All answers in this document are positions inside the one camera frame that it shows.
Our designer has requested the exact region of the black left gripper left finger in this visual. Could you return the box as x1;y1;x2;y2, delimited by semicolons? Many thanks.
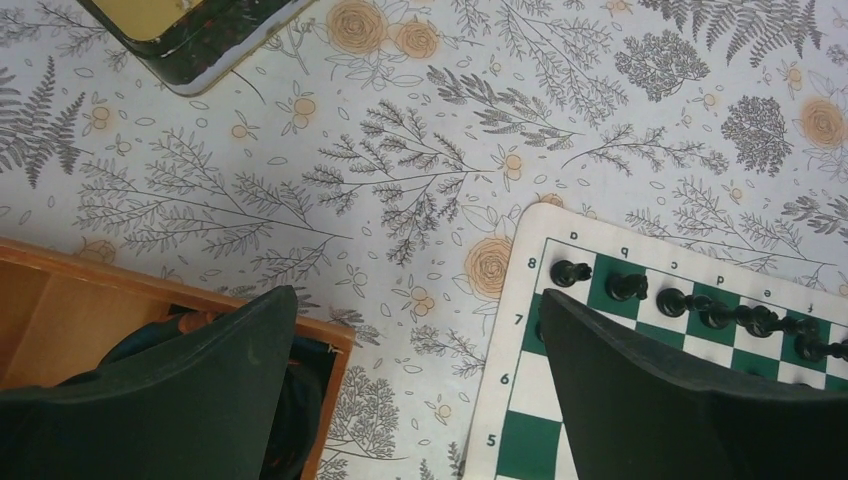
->
1;287;297;479

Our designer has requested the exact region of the black bishop piece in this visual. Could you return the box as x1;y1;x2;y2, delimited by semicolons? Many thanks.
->
656;288;713;318

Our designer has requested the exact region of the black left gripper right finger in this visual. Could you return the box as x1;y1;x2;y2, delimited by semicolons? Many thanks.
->
539;289;847;479

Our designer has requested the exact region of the green white chess board mat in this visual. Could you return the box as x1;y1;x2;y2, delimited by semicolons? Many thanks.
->
465;204;847;479

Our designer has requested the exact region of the black pawn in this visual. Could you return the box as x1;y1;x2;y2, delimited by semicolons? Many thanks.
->
793;335;847;362

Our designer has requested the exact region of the floral tablecloth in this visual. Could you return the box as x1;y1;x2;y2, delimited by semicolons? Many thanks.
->
1;1;847;479

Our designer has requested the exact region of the black knight piece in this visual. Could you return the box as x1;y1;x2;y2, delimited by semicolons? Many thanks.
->
605;273;649;302

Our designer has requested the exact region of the black rook piece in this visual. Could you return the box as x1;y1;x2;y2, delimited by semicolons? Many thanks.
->
549;259;592;288

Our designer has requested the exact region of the gold tin left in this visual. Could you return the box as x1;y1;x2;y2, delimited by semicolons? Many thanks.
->
80;0;311;97

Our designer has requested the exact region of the black queen piece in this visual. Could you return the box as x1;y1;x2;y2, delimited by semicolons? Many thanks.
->
699;302;753;330

